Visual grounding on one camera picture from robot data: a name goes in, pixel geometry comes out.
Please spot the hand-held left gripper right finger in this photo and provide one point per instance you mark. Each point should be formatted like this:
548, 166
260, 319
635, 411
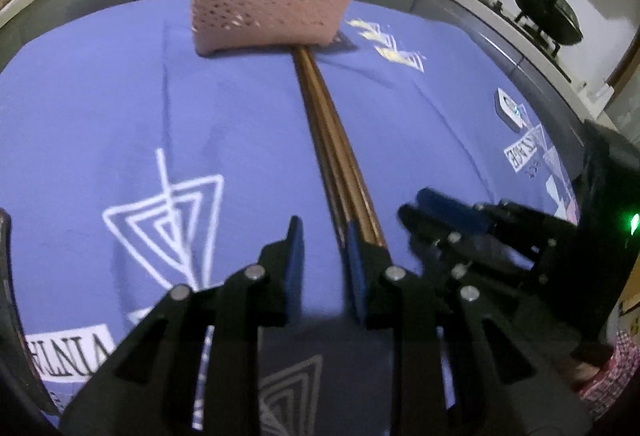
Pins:
356, 276

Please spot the blue printed tablecloth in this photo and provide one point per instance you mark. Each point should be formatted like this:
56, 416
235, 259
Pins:
100, 115

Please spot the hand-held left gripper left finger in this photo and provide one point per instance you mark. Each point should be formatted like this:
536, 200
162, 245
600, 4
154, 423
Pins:
295, 261

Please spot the black smartphone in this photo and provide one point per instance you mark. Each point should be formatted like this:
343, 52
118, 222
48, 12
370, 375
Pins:
4, 266

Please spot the black pot with lid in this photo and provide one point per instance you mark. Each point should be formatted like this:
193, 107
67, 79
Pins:
550, 10

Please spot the small white device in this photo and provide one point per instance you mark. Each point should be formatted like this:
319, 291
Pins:
510, 108

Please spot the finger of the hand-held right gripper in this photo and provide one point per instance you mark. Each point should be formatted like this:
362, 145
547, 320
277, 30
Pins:
425, 236
445, 206

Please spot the person's right forearm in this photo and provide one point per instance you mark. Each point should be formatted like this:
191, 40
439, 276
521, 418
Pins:
615, 366

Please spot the bundle of brown wooden chopsticks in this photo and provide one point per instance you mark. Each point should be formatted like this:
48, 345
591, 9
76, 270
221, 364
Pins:
330, 140

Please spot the gas stove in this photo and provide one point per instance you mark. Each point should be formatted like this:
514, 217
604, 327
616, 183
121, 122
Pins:
500, 5

